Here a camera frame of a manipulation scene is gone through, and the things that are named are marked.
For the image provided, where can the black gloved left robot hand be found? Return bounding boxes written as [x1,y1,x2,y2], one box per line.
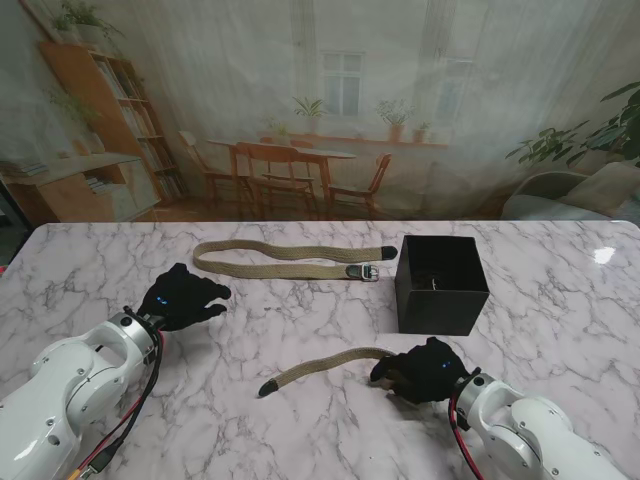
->
[137,263,232,331]

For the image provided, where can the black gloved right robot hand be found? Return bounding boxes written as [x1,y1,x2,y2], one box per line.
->
[369,336,474,405]

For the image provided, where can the black belt storage box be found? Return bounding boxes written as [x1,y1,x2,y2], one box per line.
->
[393,234,491,336]

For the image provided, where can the dark brown woven belt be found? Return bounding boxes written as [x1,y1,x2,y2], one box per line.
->
[417,267,464,293]

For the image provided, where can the beige woven belt double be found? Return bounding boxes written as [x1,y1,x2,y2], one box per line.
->
[257,348,402,400]
[192,239,399,284]

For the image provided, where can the black panel beside backdrop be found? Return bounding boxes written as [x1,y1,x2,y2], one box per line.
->
[0,177,36,276]

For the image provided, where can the red black right arm cables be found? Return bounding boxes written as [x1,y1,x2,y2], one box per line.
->
[447,392,486,480]

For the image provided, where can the red black arm cables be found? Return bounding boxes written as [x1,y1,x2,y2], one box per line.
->
[67,329,167,480]
[447,392,486,480]

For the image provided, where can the red black left arm cables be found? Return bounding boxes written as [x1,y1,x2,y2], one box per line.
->
[67,329,167,480]

